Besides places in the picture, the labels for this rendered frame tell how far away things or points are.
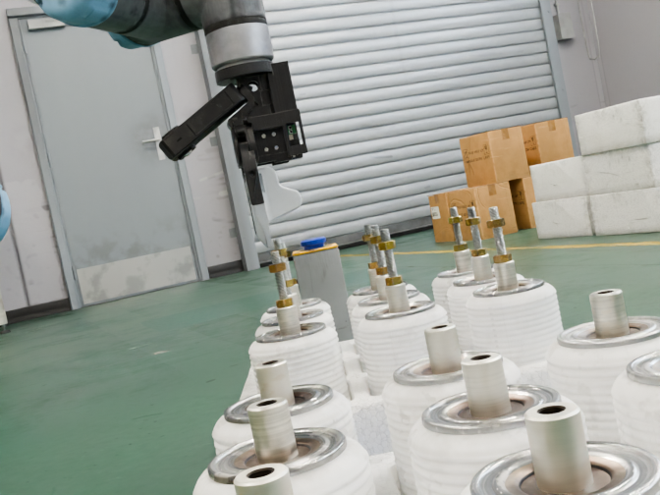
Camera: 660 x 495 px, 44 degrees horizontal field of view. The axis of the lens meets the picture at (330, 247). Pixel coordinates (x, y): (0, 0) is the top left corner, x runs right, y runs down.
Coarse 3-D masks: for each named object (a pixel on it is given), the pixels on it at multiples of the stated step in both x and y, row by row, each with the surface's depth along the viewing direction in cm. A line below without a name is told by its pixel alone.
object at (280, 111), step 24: (216, 72) 96; (240, 72) 94; (264, 72) 95; (288, 72) 96; (264, 96) 96; (288, 96) 96; (240, 120) 94; (264, 120) 94; (288, 120) 95; (264, 144) 95; (288, 144) 95; (240, 168) 99
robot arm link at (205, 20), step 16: (192, 0) 95; (208, 0) 94; (224, 0) 93; (240, 0) 93; (256, 0) 95; (192, 16) 96; (208, 16) 94; (224, 16) 93; (240, 16) 93; (256, 16) 94; (208, 32) 95
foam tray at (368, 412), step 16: (352, 352) 109; (352, 368) 98; (528, 368) 81; (544, 368) 80; (352, 384) 90; (368, 384) 92; (544, 384) 80; (352, 400) 92; (368, 400) 81; (368, 416) 80; (384, 416) 80; (368, 432) 80; (384, 432) 80; (368, 448) 80; (384, 448) 80
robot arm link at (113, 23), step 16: (32, 0) 89; (48, 0) 84; (64, 0) 83; (80, 0) 83; (96, 0) 84; (112, 0) 86; (128, 0) 89; (144, 0) 91; (64, 16) 84; (80, 16) 84; (96, 16) 86; (112, 16) 88; (128, 16) 90; (144, 16) 93
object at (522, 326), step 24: (552, 288) 86; (480, 312) 85; (504, 312) 83; (528, 312) 83; (552, 312) 84; (480, 336) 86; (504, 336) 84; (528, 336) 83; (552, 336) 84; (528, 360) 83
